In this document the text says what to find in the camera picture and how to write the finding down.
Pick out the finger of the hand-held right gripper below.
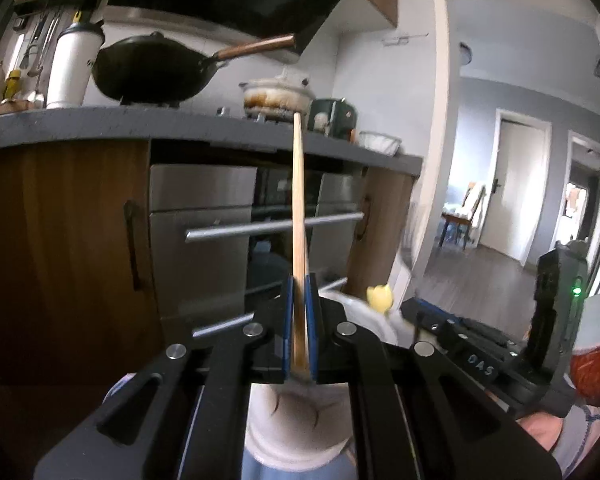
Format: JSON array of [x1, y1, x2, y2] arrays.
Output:
[[400, 297, 521, 356], [414, 317, 502, 397]]

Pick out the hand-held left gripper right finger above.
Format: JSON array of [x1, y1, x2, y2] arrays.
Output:
[[305, 272, 563, 480]]

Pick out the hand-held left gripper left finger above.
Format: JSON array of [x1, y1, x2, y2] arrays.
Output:
[[32, 276, 296, 480]]

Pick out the white ceramic double utensil holder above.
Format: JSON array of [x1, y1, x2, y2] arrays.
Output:
[[242, 290, 401, 472]]

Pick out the wooden spatula handle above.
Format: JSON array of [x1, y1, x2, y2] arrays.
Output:
[[290, 112, 313, 382]]

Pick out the hanging kitchen utensils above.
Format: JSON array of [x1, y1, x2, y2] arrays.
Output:
[[22, 7, 65, 78]]

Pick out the person's right hand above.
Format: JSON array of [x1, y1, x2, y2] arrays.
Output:
[[517, 410, 566, 453]]

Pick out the yellow tulip-top plastic utensil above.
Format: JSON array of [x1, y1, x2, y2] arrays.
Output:
[[367, 285, 394, 317]]

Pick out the narrow wooden cabinet door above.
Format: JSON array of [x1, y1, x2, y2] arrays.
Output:
[[346, 165, 416, 301]]

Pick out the wooden chair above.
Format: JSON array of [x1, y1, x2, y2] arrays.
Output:
[[440, 180, 487, 252]]

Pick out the white room door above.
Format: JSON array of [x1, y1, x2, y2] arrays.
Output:
[[480, 109, 552, 267]]

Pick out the stainless steel oven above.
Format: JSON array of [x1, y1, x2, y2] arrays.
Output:
[[149, 162, 367, 343]]

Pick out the white stained casserole pot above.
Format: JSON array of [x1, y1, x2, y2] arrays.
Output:
[[239, 75, 315, 124]]

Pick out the wide wooden cabinet door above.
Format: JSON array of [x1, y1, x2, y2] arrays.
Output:
[[0, 140, 163, 386]]

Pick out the grey countertop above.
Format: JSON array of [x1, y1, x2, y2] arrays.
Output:
[[0, 105, 424, 177]]

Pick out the white tumbler with dark lid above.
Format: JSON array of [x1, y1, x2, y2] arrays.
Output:
[[46, 22, 106, 110]]

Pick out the yellow-capped bottle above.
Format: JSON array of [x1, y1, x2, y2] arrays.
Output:
[[4, 70, 23, 102]]

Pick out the metal oven handle bar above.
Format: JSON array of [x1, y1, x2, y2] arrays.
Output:
[[192, 277, 349, 339], [186, 212, 365, 245]]

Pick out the black cabinet door handle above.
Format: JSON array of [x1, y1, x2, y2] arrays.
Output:
[[356, 196, 372, 242], [123, 200, 144, 292]]

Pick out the metal wall towel rack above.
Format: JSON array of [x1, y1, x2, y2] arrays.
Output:
[[380, 32, 429, 47]]

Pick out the black wok with wooden handle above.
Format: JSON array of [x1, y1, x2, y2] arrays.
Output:
[[91, 31, 299, 107]]

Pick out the black wall shelf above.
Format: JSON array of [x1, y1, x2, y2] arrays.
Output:
[[12, 0, 106, 17]]

